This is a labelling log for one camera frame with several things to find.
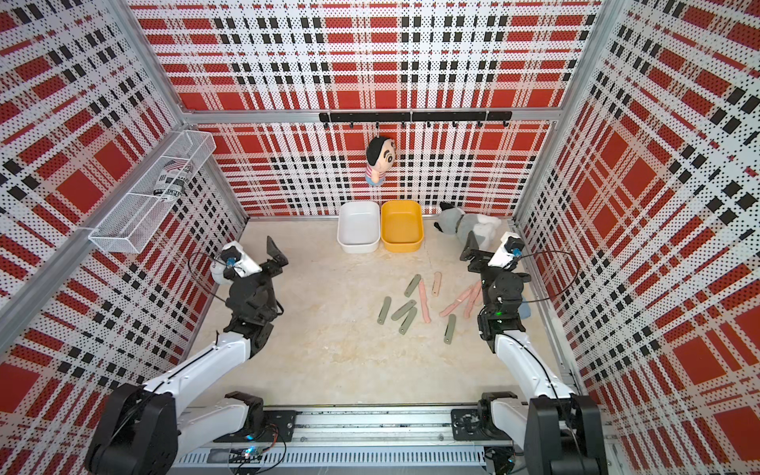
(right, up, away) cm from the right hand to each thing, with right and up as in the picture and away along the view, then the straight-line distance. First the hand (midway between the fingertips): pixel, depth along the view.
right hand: (489, 234), depth 77 cm
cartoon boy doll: (-30, +25, +14) cm, 41 cm away
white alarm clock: (-80, -10, +14) cm, 82 cm away
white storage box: (-39, +4, +39) cm, 56 cm away
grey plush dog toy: (-2, +6, +34) cm, 35 cm away
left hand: (-60, -2, +1) cm, 61 cm away
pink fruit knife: (-15, -22, +19) cm, 33 cm away
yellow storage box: (-22, +5, +43) cm, 49 cm away
